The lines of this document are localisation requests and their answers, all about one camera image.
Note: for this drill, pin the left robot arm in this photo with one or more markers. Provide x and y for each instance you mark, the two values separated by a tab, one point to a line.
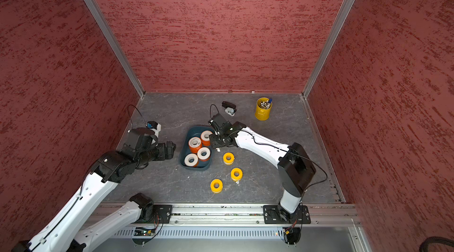
65	232

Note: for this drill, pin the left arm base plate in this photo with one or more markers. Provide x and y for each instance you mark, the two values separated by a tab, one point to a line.
161	214

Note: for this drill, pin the orange sealing tape roll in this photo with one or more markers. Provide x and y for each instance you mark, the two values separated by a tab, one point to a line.
203	154
205	137
195	143
191	160

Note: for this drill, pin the teal storage box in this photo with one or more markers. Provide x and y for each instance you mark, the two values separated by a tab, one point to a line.
195	131

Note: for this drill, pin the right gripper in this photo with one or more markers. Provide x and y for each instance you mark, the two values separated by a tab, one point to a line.
214	142

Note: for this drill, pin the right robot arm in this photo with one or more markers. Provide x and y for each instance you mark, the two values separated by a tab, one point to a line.
296	170

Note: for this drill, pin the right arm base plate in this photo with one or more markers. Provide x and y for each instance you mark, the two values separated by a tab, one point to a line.
274	214

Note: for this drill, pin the yellow pen cup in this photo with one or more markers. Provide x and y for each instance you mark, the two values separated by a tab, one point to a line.
263	108

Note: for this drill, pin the yellow tape roll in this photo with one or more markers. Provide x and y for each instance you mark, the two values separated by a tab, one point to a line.
236	174
216	186
228	158

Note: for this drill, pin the aluminium front rail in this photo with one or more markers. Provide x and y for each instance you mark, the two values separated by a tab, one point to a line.
249	214

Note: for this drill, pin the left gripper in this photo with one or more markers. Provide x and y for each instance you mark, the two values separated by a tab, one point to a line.
169	151

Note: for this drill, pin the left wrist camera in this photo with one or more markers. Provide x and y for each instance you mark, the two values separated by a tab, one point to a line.
155	127

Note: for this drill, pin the black white stapler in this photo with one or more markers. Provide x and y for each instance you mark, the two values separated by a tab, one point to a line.
229	108

